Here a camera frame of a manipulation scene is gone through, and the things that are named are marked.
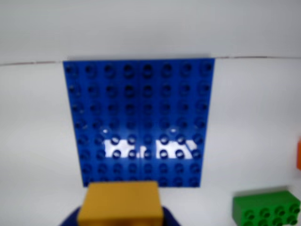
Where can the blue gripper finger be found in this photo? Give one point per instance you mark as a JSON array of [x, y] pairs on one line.
[[169, 217], [70, 219]]

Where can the yellow 2x2 block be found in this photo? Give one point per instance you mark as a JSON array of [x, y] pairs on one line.
[[120, 204]]

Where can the green block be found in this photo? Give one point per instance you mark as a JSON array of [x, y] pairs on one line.
[[265, 209]]

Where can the orange 2x4 block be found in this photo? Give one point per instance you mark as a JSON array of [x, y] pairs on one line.
[[299, 153]]

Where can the blue 8x8 baseplate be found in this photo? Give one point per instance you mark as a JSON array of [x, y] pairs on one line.
[[138, 106]]

